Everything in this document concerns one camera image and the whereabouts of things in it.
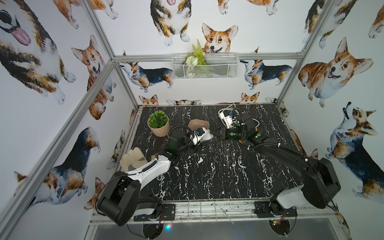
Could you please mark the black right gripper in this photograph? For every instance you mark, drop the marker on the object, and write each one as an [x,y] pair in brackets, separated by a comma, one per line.
[223,133]

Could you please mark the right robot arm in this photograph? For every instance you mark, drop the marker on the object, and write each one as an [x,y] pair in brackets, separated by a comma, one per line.
[320,182]

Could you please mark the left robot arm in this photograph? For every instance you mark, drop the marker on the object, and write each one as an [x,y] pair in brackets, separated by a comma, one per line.
[120,199]

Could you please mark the pink panda bowl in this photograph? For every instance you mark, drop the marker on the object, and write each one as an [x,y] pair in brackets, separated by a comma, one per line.
[196,124]

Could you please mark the pink pot green plant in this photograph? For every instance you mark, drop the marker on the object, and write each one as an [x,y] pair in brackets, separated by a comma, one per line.
[159,124]

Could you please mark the artificial fern white flower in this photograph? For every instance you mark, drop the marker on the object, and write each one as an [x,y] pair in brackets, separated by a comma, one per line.
[195,64]

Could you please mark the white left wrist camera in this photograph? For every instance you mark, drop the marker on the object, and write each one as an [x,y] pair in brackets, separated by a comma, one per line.
[201,135]

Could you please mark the white wire mesh basket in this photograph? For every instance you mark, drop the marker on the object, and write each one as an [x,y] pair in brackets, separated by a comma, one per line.
[214,66]

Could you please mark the front mounting rail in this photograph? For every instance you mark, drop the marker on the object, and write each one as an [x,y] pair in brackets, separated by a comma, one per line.
[218,211]

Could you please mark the aluminium frame rear rail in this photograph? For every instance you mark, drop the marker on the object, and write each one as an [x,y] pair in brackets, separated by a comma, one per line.
[241,56]

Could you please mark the aluminium frame rail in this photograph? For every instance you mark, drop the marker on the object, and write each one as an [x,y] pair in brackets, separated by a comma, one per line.
[14,211]
[241,56]

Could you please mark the aluminium frame post right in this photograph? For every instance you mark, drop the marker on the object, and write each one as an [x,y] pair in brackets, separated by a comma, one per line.
[324,15]

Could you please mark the aluminium frame post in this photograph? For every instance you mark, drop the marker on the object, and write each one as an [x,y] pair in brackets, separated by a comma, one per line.
[324,15]
[95,23]

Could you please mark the aluminium frame post left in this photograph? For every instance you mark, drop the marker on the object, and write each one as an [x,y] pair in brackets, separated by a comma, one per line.
[95,23]

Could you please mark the aluminium frame left rail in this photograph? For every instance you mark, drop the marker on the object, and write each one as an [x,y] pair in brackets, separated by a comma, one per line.
[14,211]

